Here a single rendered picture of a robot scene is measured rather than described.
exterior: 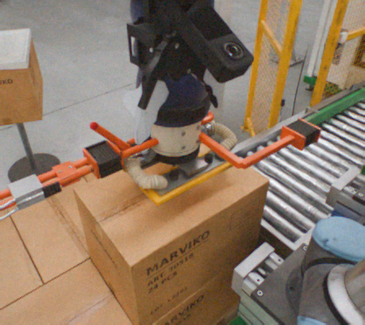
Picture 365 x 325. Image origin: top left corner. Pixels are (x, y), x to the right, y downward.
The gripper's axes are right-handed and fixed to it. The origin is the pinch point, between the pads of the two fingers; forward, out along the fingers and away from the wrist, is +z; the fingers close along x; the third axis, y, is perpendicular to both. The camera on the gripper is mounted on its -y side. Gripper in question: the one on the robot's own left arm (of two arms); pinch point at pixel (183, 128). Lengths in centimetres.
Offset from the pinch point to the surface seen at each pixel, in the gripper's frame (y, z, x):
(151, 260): 22, 61, -7
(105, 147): 44, 32, -9
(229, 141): 28, 39, -45
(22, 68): 169, 54, -26
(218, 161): 27, 44, -40
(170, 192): 27, 45, -19
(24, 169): 206, 149, -16
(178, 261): 21, 70, -17
